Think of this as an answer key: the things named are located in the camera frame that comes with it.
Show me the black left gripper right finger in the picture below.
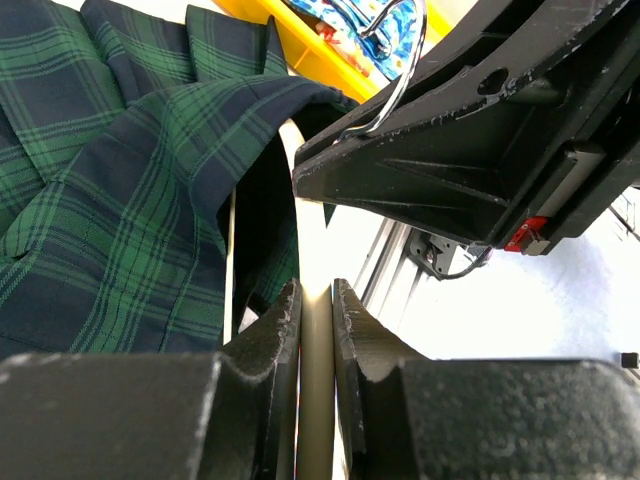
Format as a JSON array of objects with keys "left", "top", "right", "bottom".
[{"left": 333, "top": 279, "right": 639, "bottom": 479}]

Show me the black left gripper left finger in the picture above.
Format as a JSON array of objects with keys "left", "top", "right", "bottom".
[{"left": 1, "top": 280, "right": 302, "bottom": 479}]

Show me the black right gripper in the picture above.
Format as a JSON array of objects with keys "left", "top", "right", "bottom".
[{"left": 293, "top": 1, "right": 639, "bottom": 255}]

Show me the cream plastic hanger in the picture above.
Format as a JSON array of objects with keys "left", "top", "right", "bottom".
[{"left": 222, "top": 117, "right": 336, "bottom": 480}]

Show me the green navy plaid skirt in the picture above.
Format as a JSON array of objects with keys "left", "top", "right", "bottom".
[{"left": 1, "top": 1, "right": 355, "bottom": 357}]

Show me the blue floral cloth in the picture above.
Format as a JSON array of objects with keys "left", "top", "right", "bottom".
[{"left": 288, "top": 0, "right": 428, "bottom": 80}]

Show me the yellow plastic bin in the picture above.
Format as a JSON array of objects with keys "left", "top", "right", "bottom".
[{"left": 217, "top": 1, "right": 453, "bottom": 102}]

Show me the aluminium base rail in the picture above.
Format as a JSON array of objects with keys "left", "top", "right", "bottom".
[{"left": 354, "top": 217, "right": 451, "bottom": 321}]

